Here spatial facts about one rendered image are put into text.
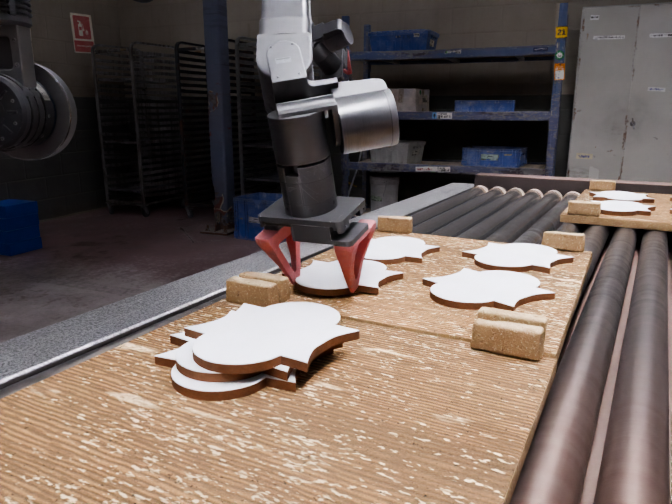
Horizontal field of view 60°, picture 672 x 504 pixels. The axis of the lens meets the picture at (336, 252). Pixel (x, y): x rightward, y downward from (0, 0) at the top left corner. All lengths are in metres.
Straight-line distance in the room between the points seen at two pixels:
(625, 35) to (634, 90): 0.42
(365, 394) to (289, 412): 0.06
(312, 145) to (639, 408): 0.36
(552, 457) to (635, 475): 0.05
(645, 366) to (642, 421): 0.10
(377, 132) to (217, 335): 0.25
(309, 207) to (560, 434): 0.31
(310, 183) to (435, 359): 0.22
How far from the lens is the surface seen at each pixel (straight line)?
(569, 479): 0.42
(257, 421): 0.41
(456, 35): 5.84
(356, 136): 0.58
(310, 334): 0.48
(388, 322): 0.57
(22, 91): 1.27
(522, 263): 0.79
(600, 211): 1.23
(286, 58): 0.61
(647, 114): 5.19
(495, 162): 5.15
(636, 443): 0.46
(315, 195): 0.59
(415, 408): 0.42
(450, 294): 0.64
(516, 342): 0.51
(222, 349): 0.46
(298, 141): 0.57
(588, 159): 5.18
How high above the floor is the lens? 1.14
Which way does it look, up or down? 14 degrees down
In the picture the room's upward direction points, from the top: straight up
